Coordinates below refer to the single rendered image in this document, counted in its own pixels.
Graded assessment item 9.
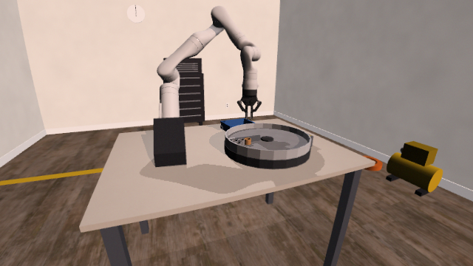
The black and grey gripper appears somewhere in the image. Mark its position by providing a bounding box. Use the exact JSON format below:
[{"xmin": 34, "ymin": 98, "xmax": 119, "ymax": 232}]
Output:
[{"xmin": 237, "ymin": 89, "xmax": 262, "ymax": 120}]

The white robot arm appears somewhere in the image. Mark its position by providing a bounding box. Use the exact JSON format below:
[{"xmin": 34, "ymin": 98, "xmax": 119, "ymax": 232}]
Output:
[{"xmin": 157, "ymin": 6, "xmax": 261, "ymax": 118}]

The blue crate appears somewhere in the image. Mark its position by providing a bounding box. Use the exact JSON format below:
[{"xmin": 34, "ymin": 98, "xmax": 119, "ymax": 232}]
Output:
[{"xmin": 221, "ymin": 118, "xmax": 255, "ymax": 131}]

